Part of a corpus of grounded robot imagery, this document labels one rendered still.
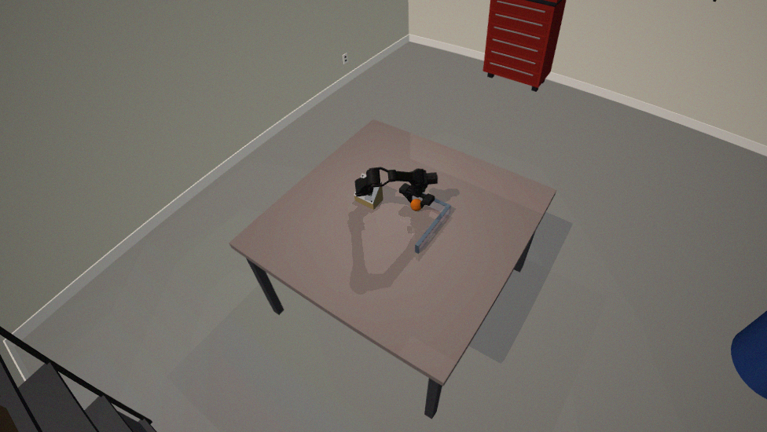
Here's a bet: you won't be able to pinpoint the low clear walls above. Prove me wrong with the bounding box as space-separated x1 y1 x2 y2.
412 196 450 253

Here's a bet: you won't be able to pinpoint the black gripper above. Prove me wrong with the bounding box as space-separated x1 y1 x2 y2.
399 183 435 208

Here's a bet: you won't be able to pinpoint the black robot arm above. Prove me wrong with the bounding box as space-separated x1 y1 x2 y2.
354 167 438 196

